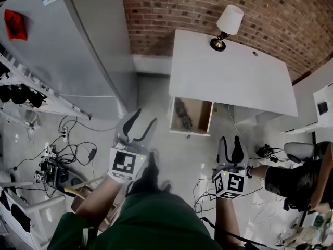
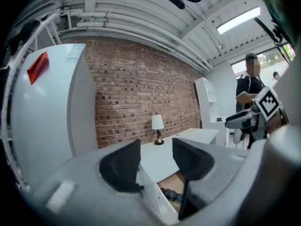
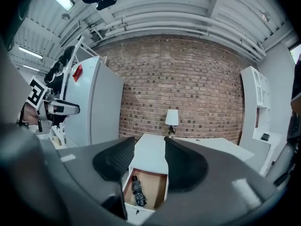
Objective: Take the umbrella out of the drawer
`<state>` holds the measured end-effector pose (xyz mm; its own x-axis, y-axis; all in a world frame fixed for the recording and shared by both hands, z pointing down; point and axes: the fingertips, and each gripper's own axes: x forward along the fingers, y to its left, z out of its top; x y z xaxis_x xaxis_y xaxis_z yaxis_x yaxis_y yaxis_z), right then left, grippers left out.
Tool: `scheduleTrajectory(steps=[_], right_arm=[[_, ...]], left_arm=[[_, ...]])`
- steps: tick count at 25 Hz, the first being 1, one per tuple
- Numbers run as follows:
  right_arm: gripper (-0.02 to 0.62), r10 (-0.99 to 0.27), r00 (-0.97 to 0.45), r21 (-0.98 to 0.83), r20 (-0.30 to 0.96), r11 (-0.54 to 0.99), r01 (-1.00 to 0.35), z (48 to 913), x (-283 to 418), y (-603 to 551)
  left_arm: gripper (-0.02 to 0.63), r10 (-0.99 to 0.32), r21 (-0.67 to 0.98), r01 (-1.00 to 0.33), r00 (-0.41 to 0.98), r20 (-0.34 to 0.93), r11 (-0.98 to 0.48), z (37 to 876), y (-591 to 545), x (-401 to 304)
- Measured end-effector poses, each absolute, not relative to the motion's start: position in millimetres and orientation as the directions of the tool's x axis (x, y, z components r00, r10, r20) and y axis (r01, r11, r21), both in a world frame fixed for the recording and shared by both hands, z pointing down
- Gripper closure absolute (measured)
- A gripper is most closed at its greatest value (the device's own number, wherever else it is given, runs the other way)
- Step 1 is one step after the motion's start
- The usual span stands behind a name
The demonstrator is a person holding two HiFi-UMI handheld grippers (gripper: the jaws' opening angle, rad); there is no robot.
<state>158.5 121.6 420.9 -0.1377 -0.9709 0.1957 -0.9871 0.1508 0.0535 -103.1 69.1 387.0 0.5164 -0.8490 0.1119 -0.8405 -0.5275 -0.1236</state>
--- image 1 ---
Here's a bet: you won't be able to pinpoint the white plastic bag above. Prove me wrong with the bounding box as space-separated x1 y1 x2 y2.
296 224 327 246

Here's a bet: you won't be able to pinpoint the person's dark legs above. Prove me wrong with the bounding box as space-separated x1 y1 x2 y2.
126 149 173 195

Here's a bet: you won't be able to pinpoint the grey refrigerator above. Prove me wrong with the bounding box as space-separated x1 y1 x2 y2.
0 0 139 120

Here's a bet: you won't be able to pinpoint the thin white cable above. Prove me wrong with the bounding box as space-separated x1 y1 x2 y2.
227 104 243 141

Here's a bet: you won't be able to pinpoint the person's left forearm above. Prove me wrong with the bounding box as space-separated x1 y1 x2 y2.
74 175 126 229

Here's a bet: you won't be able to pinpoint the small black floor device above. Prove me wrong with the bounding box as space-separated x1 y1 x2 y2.
255 143 279 163

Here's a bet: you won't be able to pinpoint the white desk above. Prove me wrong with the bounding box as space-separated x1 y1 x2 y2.
168 28 299 118

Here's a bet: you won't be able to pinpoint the person's right forearm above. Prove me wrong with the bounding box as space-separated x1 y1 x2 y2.
215 196 247 247

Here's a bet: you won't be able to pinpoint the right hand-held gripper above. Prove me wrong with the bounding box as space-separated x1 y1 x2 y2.
212 135 252 200

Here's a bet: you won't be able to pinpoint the white metal shelf rack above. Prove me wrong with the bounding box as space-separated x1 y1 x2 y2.
0 43 92 121

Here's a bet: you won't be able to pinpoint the white frame furniture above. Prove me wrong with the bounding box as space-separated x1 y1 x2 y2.
0 180 66 250

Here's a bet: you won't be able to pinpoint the black round object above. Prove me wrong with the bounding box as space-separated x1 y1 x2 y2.
0 84 11 103
10 83 30 105
25 89 48 109

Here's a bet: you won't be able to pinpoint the black cable tangle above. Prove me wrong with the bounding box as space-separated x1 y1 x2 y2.
8 115 118 192

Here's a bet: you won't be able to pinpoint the dark umbrella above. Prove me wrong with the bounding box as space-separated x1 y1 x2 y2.
174 97 194 129

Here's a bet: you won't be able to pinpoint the white shade table lamp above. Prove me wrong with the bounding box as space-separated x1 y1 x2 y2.
209 4 245 53

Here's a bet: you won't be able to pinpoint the person's green shirt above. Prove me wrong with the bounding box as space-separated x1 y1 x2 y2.
47 191 222 250

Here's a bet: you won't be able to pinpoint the white round stool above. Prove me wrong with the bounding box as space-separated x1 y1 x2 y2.
283 142 316 164

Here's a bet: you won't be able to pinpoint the wooden chair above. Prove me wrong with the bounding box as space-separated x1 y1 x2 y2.
64 175 118 232

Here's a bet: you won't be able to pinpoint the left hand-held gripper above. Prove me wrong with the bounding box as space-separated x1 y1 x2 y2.
107 108 158 184

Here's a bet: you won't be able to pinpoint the red square sticker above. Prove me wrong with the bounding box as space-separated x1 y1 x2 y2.
3 8 28 42

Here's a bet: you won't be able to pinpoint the white wooden drawer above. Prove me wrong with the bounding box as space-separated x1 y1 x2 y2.
168 96 214 138

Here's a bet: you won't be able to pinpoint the white side cabinet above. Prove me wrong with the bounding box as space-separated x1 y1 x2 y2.
280 82 333 135

